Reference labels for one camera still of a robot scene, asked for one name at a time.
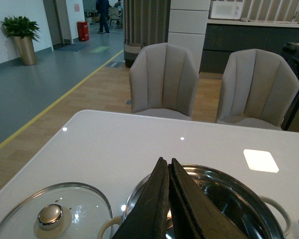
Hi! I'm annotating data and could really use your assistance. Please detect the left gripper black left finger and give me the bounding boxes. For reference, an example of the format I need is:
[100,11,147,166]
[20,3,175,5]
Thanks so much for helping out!
[113,157,169,239]

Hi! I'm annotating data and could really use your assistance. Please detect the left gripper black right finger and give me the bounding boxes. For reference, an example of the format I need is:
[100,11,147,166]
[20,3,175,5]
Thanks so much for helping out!
[168,158,247,239]

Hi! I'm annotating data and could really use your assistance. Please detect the glass pot lid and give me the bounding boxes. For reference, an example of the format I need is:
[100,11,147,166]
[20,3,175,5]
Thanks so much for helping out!
[0,182,113,239]

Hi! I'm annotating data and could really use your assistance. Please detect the white electric cooking pot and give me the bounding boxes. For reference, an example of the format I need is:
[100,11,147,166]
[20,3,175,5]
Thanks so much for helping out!
[97,163,292,239]

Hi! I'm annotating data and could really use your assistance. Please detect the left beige upholstered chair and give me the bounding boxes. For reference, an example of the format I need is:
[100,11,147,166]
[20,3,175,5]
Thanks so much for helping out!
[129,43,199,120]

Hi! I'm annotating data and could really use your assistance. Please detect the beige upholstered chair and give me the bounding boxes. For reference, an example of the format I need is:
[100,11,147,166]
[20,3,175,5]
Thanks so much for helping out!
[216,49,297,130]
[129,43,199,120]

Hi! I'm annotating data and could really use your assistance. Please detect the right beige upholstered chair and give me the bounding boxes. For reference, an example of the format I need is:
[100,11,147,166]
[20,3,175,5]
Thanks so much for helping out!
[216,49,297,130]

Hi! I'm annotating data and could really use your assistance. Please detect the woven laundry basket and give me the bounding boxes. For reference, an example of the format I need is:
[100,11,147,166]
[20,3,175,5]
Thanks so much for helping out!
[124,40,146,68]

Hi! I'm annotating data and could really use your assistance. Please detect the dark kitchen counter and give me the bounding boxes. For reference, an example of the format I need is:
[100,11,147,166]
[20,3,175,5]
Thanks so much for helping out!
[200,20,299,74]

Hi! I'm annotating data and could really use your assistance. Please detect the black washing machine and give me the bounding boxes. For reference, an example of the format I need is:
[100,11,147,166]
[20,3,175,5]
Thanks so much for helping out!
[281,42,299,132]

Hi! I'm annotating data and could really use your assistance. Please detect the white pillar cabinet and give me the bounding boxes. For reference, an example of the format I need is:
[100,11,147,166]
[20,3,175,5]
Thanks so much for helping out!
[168,0,211,71]

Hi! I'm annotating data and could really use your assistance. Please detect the grey curtain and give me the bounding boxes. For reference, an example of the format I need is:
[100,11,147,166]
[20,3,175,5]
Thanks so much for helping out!
[123,0,171,45]

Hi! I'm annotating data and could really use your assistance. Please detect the red fire extinguisher box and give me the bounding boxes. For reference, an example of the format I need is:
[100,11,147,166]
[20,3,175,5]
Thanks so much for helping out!
[77,21,89,41]

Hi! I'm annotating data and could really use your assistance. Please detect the white microwave oven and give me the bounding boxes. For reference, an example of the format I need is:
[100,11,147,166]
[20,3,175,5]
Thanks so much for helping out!
[210,1,244,20]

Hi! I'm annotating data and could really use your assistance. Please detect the person in blue clothes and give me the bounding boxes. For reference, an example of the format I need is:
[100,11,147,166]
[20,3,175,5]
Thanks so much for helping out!
[96,0,110,34]

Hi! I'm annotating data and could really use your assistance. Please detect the green potted plant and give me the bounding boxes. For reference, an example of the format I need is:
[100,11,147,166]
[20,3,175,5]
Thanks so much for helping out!
[1,16,40,66]

